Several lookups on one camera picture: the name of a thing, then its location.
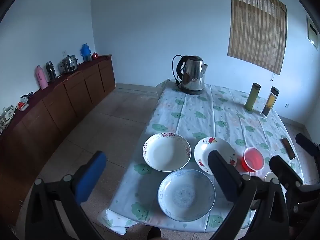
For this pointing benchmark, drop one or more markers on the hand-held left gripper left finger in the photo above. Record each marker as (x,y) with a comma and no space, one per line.
(90,180)

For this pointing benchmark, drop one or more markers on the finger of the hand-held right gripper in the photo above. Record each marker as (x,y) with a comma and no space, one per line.
(282,170)
(307,143)

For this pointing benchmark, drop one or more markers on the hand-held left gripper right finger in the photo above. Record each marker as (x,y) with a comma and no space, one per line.
(222,177)

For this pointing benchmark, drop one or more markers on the white enamel bowl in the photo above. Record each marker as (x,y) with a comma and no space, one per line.
(268,176)

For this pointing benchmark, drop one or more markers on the red flower white plate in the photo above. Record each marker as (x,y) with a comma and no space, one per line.
(207,150)

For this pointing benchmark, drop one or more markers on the blue patterned bowl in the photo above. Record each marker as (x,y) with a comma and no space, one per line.
(186,195)

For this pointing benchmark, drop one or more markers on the pink floral white plate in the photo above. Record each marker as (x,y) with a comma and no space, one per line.
(166,152)

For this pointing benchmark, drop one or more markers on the dark remote control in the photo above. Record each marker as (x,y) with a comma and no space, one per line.
(288,148)

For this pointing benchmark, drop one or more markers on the red plastic cup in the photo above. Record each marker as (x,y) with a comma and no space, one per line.
(253,160)

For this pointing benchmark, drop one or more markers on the glass tea bottle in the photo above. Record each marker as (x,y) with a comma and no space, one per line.
(269,102)

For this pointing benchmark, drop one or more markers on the green cloud print tablecloth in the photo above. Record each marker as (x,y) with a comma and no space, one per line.
(195,120)

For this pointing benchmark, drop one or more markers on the green bottle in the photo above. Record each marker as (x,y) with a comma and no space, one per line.
(252,96)

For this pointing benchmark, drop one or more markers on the brown wooden cabinet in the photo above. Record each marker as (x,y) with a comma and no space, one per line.
(50,110)

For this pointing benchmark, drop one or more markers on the black kettle base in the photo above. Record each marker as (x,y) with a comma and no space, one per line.
(191,92)

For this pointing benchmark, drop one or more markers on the small red packet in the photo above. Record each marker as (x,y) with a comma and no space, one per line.
(23,105)

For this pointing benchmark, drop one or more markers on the stainless steel electric kettle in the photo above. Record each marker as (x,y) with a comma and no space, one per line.
(192,76)

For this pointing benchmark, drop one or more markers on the pink thermos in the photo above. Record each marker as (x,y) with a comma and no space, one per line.
(41,77)

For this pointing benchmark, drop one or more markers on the black thermos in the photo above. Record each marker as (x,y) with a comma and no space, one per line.
(51,71)

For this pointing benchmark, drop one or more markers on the steel rice cooker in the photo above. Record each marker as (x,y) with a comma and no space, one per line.
(68,65)

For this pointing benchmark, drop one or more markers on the small red pot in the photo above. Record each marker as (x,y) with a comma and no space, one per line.
(95,56)

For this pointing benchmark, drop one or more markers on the bamboo window blind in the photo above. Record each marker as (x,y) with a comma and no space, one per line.
(257,27)

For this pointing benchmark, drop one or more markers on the blue thermos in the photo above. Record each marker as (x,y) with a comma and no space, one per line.
(85,52)

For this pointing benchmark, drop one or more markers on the white wall panel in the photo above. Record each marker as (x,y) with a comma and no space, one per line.
(312,32)

